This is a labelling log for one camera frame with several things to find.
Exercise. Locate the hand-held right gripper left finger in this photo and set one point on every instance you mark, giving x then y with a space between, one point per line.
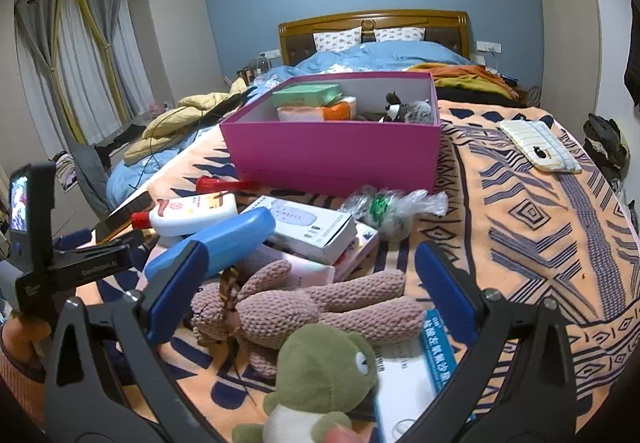
175 295

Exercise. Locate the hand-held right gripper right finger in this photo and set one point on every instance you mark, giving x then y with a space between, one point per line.
445 295

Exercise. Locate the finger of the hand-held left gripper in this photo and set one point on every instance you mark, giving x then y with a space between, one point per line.
115 245
72 242

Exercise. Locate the white lotion bottle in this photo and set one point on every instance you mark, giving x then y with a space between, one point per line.
195 215

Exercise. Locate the pink knitted plush bunny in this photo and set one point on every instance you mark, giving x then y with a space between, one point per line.
320 308

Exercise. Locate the green frog plush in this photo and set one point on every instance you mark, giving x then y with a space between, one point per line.
320 373

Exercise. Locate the white product box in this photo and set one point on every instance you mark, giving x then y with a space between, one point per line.
305 225

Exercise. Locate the magenta cardboard box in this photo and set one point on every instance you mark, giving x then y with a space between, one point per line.
325 158

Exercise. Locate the person's left forearm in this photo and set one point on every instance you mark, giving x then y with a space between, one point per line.
17 383

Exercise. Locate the person's left hand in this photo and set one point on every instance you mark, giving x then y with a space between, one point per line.
22 335

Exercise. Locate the striped cloth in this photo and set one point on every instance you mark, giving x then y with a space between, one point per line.
64 173

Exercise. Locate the grey cloth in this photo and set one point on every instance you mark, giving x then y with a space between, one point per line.
90 173

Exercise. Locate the white blue medicine box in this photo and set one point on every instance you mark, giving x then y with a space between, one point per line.
405 373

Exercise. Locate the pink flower print box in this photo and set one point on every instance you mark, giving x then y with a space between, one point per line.
360 248

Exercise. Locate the clear plastic bag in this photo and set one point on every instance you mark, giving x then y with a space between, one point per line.
385 213

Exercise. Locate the red plastic stick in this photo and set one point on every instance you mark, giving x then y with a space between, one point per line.
225 184

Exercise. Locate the yellow jacket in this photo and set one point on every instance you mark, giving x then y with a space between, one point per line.
165 133

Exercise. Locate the pink tube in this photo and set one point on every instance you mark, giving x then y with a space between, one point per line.
305 273

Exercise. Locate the white striped pouch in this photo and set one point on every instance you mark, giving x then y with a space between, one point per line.
540 145

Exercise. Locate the grey raccoon plush toy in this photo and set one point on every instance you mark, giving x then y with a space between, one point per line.
407 110

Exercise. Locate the grey curtain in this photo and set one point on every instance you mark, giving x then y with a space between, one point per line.
107 13
40 53

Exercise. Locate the black cloth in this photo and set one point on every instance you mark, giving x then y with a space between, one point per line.
480 98

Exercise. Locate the mustard cloth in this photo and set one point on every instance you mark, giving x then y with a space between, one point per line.
475 84

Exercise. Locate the orange white packet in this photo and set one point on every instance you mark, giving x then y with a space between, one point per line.
340 109

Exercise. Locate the wooden nightstand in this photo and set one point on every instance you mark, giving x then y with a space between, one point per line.
520 93

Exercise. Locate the dark green jacket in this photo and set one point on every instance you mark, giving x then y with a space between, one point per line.
605 145

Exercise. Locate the pale pink packet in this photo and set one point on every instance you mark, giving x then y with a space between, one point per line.
300 114

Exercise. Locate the green box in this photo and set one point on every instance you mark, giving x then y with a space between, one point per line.
305 96

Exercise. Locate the blue duvet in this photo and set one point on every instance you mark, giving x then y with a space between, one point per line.
350 55

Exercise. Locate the white patterned pillow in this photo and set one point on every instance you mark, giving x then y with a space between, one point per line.
337 40
400 35

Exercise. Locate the wooden headboard bed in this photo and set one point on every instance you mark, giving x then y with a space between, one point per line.
370 17

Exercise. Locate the white wall socket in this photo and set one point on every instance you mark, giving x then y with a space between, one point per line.
488 46

